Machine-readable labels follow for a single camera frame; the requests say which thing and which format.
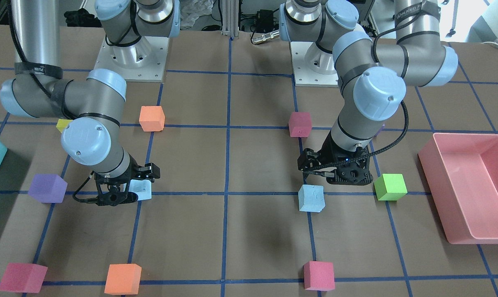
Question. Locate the near orange foam block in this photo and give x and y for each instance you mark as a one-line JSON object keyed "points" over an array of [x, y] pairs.
{"points": [[152, 118]]}

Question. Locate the orange foam block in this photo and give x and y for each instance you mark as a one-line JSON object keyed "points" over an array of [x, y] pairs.
{"points": [[123, 279], [152, 118]]}

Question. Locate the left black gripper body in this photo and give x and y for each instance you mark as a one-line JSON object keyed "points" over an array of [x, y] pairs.
{"points": [[330, 154]]}

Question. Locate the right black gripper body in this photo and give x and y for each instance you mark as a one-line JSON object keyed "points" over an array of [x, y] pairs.
{"points": [[127, 175]]}

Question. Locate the yellow foam block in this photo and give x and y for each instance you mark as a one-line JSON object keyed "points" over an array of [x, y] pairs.
{"points": [[62, 124]]}

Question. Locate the far orange foam block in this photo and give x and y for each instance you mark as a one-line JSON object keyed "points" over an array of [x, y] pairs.
{"points": [[123, 279]]}

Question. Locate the purple foam block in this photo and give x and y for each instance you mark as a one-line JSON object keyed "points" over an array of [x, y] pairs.
{"points": [[48, 188], [380, 130]]}

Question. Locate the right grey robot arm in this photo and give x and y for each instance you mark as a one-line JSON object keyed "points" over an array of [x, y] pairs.
{"points": [[95, 105]]}

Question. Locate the pink plastic bin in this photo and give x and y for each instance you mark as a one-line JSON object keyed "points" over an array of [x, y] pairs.
{"points": [[462, 173]]}

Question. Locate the aluminium frame post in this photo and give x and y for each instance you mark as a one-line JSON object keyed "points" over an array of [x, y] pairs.
{"points": [[229, 17]]}

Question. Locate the far pink block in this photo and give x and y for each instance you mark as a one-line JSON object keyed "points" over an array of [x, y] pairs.
{"points": [[319, 276], [23, 278]]}

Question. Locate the near pink block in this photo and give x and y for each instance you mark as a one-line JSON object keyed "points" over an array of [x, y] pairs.
{"points": [[300, 124]]}

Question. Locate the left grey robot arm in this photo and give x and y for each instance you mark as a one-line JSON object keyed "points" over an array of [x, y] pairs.
{"points": [[373, 78]]}

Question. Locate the light blue block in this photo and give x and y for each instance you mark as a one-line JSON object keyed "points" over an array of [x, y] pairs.
{"points": [[311, 198], [142, 188]]}

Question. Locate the green foam block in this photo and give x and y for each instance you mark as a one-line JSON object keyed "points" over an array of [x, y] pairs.
{"points": [[390, 187]]}

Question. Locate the pink block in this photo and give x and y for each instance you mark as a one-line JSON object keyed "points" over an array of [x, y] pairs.
{"points": [[319, 276], [300, 124], [23, 278]]}

